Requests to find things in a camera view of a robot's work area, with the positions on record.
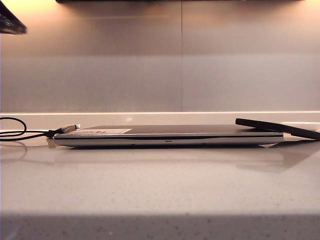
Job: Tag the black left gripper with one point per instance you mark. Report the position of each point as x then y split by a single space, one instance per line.
10 23

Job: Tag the white Nice Try sticker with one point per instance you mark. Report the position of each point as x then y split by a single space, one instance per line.
117 131

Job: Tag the silver Dell laptop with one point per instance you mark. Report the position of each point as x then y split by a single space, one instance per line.
167 141

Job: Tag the small white dish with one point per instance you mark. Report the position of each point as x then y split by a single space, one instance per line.
310 126

